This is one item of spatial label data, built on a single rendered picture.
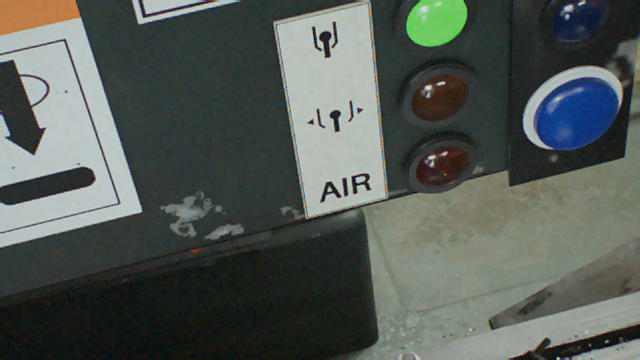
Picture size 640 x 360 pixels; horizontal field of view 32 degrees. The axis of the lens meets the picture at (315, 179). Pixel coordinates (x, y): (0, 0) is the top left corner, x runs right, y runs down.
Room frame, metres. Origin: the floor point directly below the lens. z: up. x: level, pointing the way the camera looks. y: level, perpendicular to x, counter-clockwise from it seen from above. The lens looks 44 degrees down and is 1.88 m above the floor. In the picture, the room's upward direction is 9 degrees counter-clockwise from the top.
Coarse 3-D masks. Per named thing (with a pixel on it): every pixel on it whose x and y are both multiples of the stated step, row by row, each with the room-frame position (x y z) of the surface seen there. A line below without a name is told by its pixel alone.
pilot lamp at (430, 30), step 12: (432, 0) 0.28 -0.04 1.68; (444, 0) 0.28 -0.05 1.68; (456, 0) 0.28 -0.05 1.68; (420, 12) 0.28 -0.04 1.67; (432, 12) 0.28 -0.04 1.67; (444, 12) 0.28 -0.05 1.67; (456, 12) 0.28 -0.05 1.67; (408, 24) 0.28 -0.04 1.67; (420, 24) 0.28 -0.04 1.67; (432, 24) 0.28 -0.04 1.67; (444, 24) 0.28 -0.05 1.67; (456, 24) 0.28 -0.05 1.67; (420, 36) 0.28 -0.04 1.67; (432, 36) 0.28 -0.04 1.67; (444, 36) 0.28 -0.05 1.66
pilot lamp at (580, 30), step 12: (576, 0) 0.28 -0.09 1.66; (588, 0) 0.28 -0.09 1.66; (600, 0) 0.28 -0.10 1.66; (564, 12) 0.28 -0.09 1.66; (576, 12) 0.28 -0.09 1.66; (588, 12) 0.28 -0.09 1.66; (600, 12) 0.28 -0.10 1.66; (552, 24) 0.28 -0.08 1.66; (564, 24) 0.28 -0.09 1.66; (576, 24) 0.28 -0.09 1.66; (588, 24) 0.28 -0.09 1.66; (600, 24) 0.28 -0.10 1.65; (564, 36) 0.28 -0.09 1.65; (576, 36) 0.28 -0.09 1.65; (588, 36) 0.28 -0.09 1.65
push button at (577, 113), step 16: (576, 80) 0.28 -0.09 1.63; (592, 80) 0.28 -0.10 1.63; (560, 96) 0.28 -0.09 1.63; (576, 96) 0.28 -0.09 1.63; (592, 96) 0.28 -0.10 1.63; (608, 96) 0.28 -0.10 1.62; (544, 112) 0.28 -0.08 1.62; (560, 112) 0.28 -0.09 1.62; (576, 112) 0.28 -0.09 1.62; (592, 112) 0.28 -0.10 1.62; (608, 112) 0.28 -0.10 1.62; (544, 128) 0.28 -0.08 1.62; (560, 128) 0.28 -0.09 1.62; (576, 128) 0.28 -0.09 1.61; (592, 128) 0.28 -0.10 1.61; (608, 128) 0.28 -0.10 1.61; (544, 144) 0.28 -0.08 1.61; (560, 144) 0.28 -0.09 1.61; (576, 144) 0.28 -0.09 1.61
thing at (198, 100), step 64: (128, 0) 0.27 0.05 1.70; (256, 0) 0.28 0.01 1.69; (320, 0) 0.28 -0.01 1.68; (384, 0) 0.28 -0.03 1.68; (128, 64) 0.27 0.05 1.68; (192, 64) 0.27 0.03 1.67; (256, 64) 0.28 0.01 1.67; (384, 64) 0.28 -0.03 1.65; (128, 128) 0.27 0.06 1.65; (192, 128) 0.27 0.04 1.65; (256, 128) 0.27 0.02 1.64; (384, 128) 0.28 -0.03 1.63; (448, 128) 0.28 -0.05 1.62; (192, 192) 0.27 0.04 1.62; (256, 192) 0.27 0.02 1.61; (0, 256) 0.26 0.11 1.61; (64, 256) 0.26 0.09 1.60; (128, 256) 0.27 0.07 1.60
